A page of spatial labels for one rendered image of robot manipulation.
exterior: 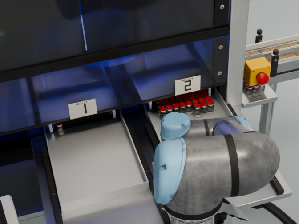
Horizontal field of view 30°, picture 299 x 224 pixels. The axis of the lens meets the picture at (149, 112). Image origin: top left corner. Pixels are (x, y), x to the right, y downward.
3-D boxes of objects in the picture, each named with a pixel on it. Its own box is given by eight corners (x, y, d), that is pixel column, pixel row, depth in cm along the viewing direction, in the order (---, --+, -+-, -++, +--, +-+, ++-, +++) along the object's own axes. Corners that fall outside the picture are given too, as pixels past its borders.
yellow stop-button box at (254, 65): (240, 74, 190) (242, 57, 185) (260, 70, 191) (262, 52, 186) (249, 87, 184) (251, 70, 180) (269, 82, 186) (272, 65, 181)
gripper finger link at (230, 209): (261, 214, 126) (230, 209, 133) (247, 205, 123) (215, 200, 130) (258, 227, 125) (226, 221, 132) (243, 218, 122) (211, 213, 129)
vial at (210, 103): (206, 111, 188) (206, 101, 185) (212, 110, 189) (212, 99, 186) (208, 115, 187) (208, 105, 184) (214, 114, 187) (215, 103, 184)
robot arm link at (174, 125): (201, 107, 142) (201, 141, 149) (157, 111, 142) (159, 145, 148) (206, 125, 136) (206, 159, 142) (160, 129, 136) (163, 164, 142)
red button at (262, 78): (253, 80, 184) (254, 70, 182) (264, 78, 185) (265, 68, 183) (258, 87, 182) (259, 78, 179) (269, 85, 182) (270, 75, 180)
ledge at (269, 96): (227, 85, 202) (228, 81, 200) (260, 77, 204) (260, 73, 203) (243, 108, 191) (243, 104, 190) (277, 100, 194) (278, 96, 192)
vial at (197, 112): (193, 114, 187) (193, 103, 184) (199, 112, 188) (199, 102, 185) (195, 118, 186) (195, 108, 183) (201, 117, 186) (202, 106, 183)
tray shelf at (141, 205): (30, 142, 184) (30, 138, 183) (228, 96, 197) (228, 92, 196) (53, 261, 149) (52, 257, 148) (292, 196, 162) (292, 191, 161)
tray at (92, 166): (44, 134, 184) (42, 126, 182) (121, 116, 189) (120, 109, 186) (62, 212, 159) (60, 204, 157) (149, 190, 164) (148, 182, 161)
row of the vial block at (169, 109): (159, 117, 187) (159, 107, 184) (209, 105, 190) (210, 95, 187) (161, 121, 185) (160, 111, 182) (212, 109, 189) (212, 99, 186)
